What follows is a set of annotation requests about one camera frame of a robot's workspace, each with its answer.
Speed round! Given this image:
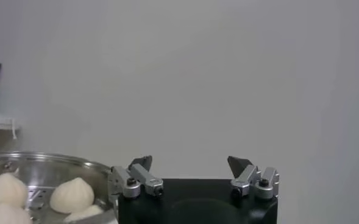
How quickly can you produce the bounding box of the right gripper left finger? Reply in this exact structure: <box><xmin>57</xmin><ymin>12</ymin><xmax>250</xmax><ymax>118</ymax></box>
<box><xmin>107</xmin><ymin>155</ymin><xmax>165</xmax><ymax>200</ymax></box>

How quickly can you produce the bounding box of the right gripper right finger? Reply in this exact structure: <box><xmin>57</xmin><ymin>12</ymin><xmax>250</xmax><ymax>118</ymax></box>
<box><xmin>227</xmin><ymin>156</ymin><xmax>280</xmax><ymax>200</ymax></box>

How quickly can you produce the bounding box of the white steamed baozi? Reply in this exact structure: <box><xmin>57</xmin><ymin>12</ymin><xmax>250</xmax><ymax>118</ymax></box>
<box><xmin>49</xmin><ymin>177</ymin><xmax>95</xmax><ymax>214</ymax></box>
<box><xmin>62</xmin><ymin>204</ymin><xmax>104</xmax><ymax>223</ymax></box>
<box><xmin>0</xmin><ymin>173</ymin><xmax>29</xmax><ymax>211</ymax></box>
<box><xmin>0</xmin><ymin>203</ymin><xmax>34</xmax><ymax>224</ymax></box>

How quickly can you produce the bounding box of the stainless steel steamer basket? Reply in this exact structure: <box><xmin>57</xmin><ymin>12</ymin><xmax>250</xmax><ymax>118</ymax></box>
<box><xmin>0</xmin><ymin>151</ymin><xmax>119</xmax><ymax>224</ymax></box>

